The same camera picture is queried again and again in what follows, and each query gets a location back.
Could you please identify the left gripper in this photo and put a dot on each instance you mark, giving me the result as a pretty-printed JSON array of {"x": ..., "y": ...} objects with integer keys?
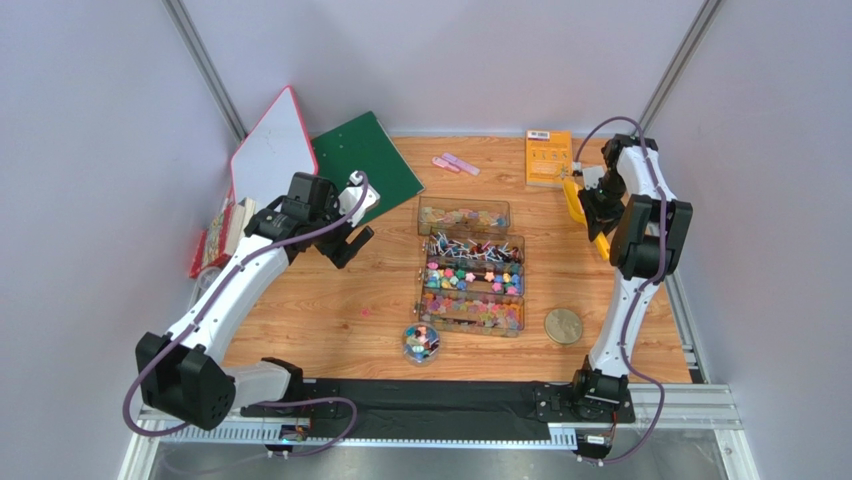
[{"x": 347, "y": 253}]

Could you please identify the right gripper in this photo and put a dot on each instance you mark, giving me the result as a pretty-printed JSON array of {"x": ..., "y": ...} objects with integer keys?
[{"x": 595, "y": 207}]

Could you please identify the yellow plastic scoop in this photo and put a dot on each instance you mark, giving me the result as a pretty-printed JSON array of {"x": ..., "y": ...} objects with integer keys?
[{"x": 576, "y": 212}]

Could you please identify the gold round tin lid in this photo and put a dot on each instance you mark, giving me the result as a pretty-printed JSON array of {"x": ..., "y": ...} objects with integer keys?
[{"x": 563, "y": 326}]

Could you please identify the clear round plastic jar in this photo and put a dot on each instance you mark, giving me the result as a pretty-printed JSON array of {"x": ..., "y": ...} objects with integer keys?
[{"x": 421, "y": 344}]

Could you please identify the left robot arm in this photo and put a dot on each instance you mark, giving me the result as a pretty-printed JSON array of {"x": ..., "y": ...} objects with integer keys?
[{"x": 180, "y": 371}]

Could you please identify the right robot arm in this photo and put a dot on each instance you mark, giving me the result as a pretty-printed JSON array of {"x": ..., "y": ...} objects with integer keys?
[{"x": 632, "y": 208}]

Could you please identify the clear box of star candies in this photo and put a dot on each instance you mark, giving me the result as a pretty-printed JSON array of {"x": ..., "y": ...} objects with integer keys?
[{"x": 493, "y": 278}]

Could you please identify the clear box of translucent candies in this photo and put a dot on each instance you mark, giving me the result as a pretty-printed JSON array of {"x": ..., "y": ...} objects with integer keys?
[{"x": 472, "y": 313}]

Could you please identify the clear box of lollipops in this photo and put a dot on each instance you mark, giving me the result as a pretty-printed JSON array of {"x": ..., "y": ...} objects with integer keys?
[{"x": 479, "y": 246}]

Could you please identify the orange paperback book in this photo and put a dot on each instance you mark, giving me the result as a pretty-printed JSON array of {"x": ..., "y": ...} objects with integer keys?
[{"x": 548, "y": 157}]

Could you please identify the green cutting mat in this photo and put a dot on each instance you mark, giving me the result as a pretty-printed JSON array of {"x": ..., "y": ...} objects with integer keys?
[{"x": 363, "y": 144}]

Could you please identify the red framed whiteboard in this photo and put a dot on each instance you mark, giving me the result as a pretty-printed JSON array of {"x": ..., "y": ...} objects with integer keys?
[{"x": 276, "y": 148}]

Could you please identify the stack of books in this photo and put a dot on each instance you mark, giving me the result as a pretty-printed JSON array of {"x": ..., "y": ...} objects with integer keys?
[{"x": 219, "y": 242}]

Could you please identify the small clear cup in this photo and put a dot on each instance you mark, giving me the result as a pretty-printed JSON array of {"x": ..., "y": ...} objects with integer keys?
[{"x": 205, "y": 279}]

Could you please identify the aluminium frame rail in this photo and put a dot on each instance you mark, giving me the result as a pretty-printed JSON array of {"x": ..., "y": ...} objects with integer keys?
[{"x": 683, "y": 431}]

